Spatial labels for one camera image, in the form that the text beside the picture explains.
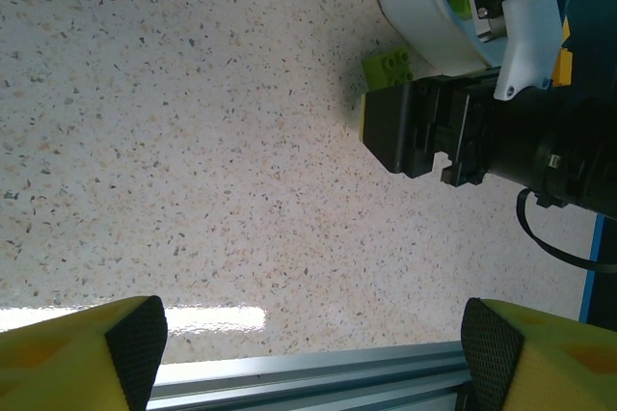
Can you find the yellow rounded lego piece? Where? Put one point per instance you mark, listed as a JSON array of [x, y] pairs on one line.
[[362, 114]]

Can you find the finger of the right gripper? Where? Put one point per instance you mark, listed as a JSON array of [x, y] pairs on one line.
[[393, 128]]

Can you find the blue table edge strip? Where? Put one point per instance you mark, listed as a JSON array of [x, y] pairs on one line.
[[592, 276]]

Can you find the yellow lego brick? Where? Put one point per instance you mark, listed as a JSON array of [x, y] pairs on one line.
[[564, 61]]

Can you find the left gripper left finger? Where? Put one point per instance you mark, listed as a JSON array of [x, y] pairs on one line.
[[58, 367]]

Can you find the white bin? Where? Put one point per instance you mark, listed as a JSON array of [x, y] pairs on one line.
[[414, 6]]

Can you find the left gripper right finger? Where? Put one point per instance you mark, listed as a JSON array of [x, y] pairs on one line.
[[554, 367]]

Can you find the aluminium rail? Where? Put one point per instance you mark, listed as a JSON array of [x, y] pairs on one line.
[[313, 377]]

